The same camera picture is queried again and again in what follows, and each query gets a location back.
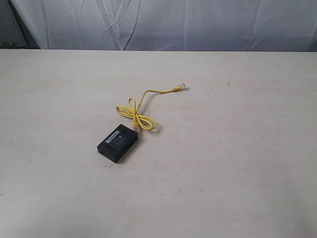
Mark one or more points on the black adapter box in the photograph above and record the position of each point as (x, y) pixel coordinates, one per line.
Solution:
(117, 143)

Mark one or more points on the grey wrinkled backdrop cloth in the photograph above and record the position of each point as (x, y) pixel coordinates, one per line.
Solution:
(160, 25)

